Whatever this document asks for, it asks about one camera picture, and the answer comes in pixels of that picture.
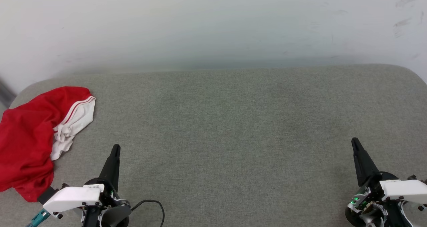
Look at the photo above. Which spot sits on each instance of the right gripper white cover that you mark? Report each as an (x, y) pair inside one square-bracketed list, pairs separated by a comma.
[(403, 191)]

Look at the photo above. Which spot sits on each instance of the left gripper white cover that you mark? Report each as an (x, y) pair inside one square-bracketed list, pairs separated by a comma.
[(71, 197)]

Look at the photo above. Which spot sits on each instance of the red and white shirt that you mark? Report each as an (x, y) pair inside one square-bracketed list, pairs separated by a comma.
[(26, 143)]

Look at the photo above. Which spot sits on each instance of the grey fabric sofa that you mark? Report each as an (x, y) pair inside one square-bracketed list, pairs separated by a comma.
[(233, 137)]

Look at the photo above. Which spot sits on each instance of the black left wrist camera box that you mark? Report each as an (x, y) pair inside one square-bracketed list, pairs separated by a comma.
[(46, 195)]

